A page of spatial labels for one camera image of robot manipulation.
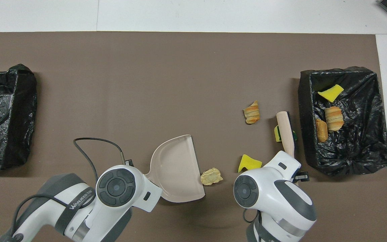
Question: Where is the beige hand brush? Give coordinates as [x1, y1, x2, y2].
[276, 111, 296, 158]

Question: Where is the beige plastic dustpan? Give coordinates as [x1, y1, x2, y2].
[145, 134, 206, 203]

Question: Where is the green and yellow sponge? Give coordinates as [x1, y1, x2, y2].
[274, 125, 297, 143]

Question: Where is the brown bread roll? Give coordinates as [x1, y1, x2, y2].
[315, 118, 329, 143]

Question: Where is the yellow sponge piece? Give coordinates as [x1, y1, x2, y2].
[238, 154, 263, 173]
[317, 84, 344, 103]

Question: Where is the striped croissant piece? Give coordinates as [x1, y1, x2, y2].
[243, 100, 260, 125]
[325, 106, 344, 132]

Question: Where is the pale crumbly bread piece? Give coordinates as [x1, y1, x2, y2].
[200, 167, 223, 186]

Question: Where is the brown table mat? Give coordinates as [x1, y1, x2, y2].
[0, 32, 387, 242]

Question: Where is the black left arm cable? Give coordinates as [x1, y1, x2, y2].
[10, 137, 127, 236]

